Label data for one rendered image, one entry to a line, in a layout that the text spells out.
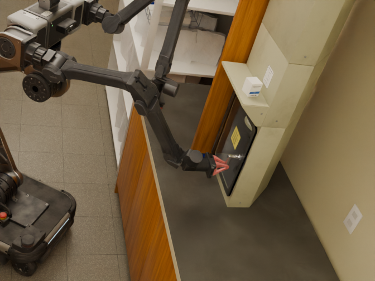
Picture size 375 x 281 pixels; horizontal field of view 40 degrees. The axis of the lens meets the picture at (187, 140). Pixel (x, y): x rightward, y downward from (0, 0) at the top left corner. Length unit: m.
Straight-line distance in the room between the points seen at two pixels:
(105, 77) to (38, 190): 1.45
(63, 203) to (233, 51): 1.45
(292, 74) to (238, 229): 0.74
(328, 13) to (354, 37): 0.50
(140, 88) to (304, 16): 0.63
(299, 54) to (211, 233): 0.84
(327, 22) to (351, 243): 0.94
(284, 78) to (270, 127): 0.23
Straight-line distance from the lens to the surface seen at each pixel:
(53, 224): 3.03
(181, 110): 2.84
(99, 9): 2.44
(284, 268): 2.23
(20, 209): 3.07
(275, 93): 1.98
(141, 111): 1.88
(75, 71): 1.97
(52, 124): 4.08
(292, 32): 1.93
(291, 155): 2.71
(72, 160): 3.77
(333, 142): 2.40
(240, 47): 2.27
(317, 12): 1.85
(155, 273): 2.48
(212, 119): 2.46
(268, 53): 2.08
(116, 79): 1.86
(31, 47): 2.05
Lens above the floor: 2.52
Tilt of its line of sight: 37 degrees down
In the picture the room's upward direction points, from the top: 18 degrees clockwise
